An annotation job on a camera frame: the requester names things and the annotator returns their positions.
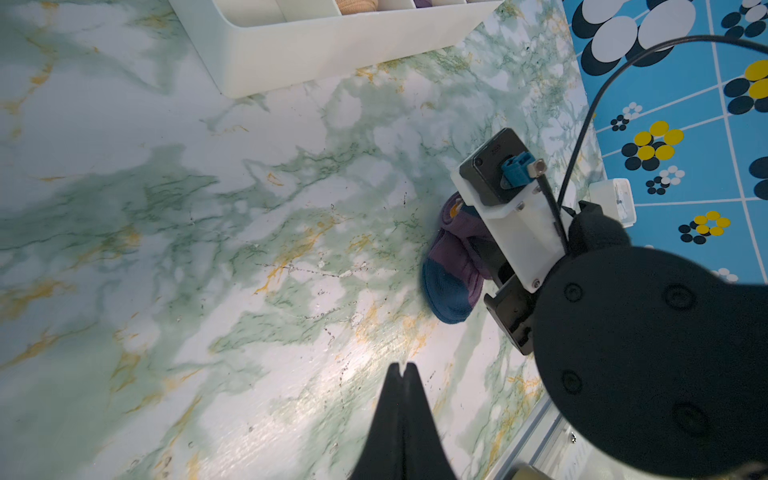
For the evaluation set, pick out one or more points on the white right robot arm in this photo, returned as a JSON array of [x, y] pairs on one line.
[[652, 358]]

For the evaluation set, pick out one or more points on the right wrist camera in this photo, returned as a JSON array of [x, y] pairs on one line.
[[509, 189]]

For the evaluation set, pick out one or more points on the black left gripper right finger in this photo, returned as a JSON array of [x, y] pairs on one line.
[[424, 456]]

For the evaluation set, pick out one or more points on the white power socket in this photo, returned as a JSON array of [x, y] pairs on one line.
[[615, 198]]

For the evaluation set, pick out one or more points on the purple striped sock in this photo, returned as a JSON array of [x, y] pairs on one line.
[[453, 272]]

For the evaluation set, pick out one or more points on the pink rolled sock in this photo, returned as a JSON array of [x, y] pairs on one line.
[[350, 7]]

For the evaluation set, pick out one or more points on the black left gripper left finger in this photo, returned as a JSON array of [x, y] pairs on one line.
[[382, 455]]

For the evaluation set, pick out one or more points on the white divided organizer tray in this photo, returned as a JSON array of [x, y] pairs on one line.
[[251, 47]]

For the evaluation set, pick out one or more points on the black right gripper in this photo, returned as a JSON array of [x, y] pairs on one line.
[[512, 306]]

